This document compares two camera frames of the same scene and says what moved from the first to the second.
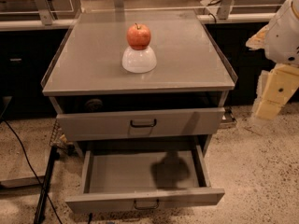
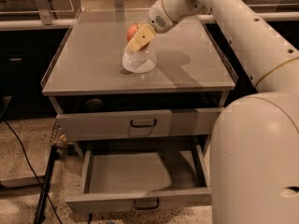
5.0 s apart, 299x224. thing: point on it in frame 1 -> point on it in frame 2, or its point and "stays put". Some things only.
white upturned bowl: (139, 61) stays put
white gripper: (282, 37) -> (158, 20)
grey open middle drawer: (141, 176) stays put
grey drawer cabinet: (138, 79) stays put
